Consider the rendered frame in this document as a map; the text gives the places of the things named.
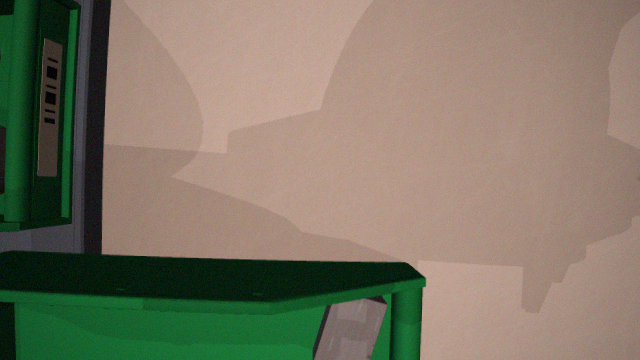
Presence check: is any grey metal shelf rack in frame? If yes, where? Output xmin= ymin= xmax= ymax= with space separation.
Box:
xmin=0 ymin=0 xmax=111 ymax=254

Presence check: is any pinkish-grey round disc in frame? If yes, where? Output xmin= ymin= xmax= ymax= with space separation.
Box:
xmin=0 ymin=125 xmax=6 ymax=194

